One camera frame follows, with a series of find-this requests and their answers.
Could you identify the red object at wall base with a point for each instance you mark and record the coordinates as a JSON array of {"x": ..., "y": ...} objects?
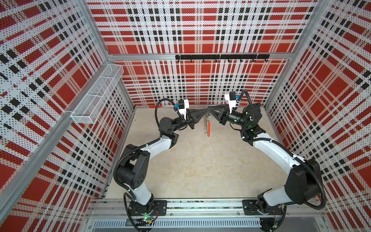
[{"x": 154, "y": 106}]

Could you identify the black wall hook rail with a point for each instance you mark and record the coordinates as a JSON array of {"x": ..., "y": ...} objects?
[{"x": 217, "y": 57}]

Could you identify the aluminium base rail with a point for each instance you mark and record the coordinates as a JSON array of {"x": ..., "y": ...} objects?
[{"x": 186, "y": 215}]

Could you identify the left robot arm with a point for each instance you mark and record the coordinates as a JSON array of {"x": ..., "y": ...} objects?
[{"x": 131, "y": 168}]

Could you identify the white wire mesh basket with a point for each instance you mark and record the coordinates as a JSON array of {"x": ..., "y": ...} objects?
[{"x": 93, "y": 102}]

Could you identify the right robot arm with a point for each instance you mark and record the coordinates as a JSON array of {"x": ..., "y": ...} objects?
[{"x": 304, "y": 185}]

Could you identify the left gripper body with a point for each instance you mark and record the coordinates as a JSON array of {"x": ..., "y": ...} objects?
[{"x": 189, "y": 121}]

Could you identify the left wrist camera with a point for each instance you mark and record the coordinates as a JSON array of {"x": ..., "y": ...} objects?
[{"x": 181, "y": 108}]

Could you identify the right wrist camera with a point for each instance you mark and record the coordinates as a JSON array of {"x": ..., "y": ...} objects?
[{"x": 233, "y": 101}]

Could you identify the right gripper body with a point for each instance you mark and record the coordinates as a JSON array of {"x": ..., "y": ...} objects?
[{"x": 235, "y": 118}]

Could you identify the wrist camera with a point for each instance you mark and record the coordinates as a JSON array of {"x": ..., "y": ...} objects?
[
  {"x": 233, "y": 101},
  {"x": 181, "y": 108}
]

